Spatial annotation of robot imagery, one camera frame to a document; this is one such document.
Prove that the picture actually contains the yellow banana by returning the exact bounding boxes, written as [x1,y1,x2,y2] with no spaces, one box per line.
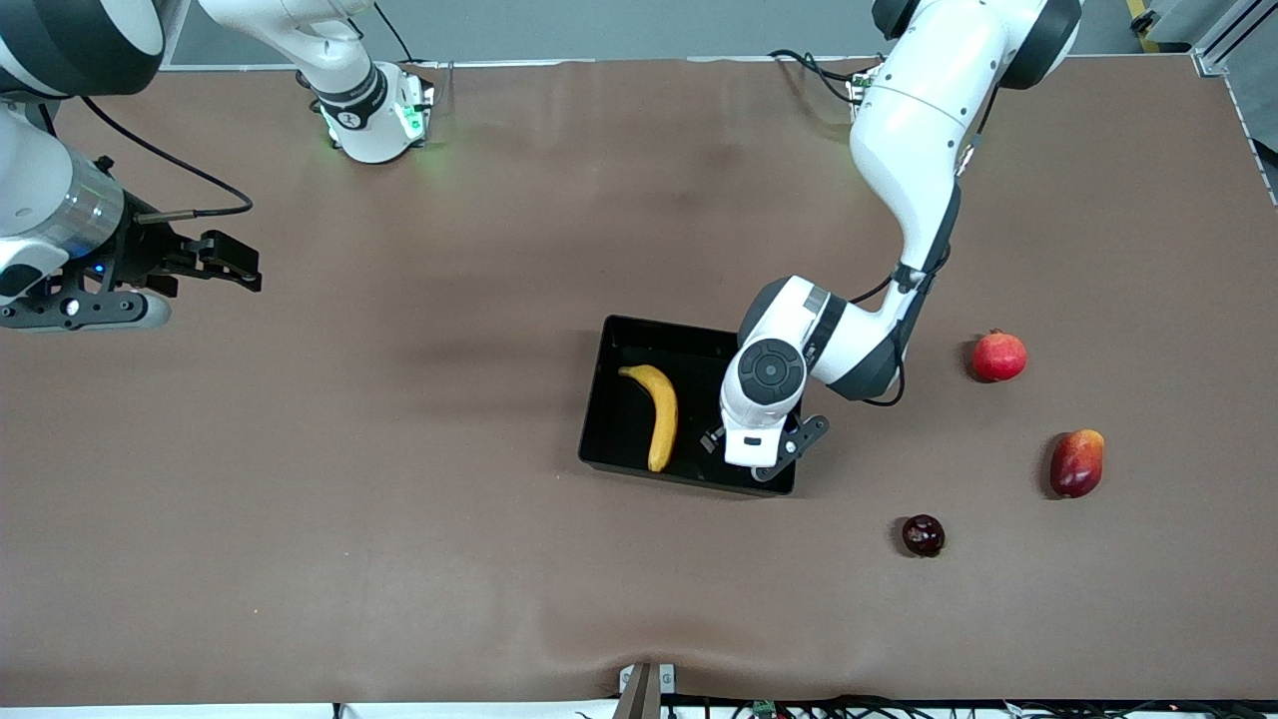
[617,363,681,474]

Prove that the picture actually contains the black plastic box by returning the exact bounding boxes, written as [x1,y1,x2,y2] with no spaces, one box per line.
[577,315,808,498]

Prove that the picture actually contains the dark purple plum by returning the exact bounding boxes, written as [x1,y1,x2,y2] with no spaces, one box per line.
[902,514,947,558]

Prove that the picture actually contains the brown table mat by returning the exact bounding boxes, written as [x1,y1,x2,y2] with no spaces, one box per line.
[0,55,1278,706]

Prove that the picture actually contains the red pomegranate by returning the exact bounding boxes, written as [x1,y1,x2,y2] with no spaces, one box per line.
[971,329,1028,383]

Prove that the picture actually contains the red yellow mango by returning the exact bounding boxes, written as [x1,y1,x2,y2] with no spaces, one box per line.
[1048,428,1106,499]

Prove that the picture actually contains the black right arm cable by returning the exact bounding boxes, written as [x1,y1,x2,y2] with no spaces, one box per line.
[40,95,254,221]

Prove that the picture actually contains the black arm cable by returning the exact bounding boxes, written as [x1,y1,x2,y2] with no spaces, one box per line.
[849,135,984,407]
[40,95,254,221]

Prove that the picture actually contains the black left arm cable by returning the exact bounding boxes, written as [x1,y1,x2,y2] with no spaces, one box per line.
[849,135,984,407]

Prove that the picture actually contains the metal table edge bracket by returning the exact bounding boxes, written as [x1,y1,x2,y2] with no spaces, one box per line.
[617,662,678,719]

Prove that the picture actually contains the thin black base cable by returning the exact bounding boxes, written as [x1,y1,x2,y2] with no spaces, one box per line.
[374,0,416,63]

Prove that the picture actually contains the black cable bundle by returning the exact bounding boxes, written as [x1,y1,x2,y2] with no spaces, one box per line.
[574,694,1278,719]

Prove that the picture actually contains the black cables at arm base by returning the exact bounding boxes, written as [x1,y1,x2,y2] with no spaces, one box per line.
[767,48,880,101]

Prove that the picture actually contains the aluminium frame profile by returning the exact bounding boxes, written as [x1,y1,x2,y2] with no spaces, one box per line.
[1193,0,1278,77]

